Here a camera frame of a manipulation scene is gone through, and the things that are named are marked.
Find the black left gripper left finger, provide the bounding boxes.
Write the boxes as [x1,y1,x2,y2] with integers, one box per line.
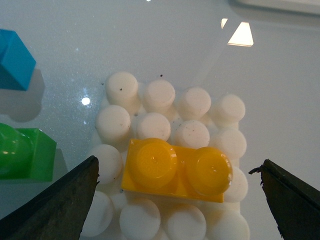
[0,156,99,240]

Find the blue three-stud toy block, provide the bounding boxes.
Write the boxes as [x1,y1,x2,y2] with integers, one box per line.
[0,29,36,91]

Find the white studded base plate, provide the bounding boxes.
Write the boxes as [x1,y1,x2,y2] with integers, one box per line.
[80,72,250,240]

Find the green two-stud toy block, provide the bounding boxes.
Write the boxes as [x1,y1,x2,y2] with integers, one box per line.
[0,123,57,183]

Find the yellow two-stud toy block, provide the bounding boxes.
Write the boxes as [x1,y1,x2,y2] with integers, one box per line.
[121,138,233,203]

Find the white desk lamp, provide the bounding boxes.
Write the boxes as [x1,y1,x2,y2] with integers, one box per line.
[237,0,320,15]

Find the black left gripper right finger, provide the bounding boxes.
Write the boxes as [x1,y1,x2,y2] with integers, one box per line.
[248,159,320,240]

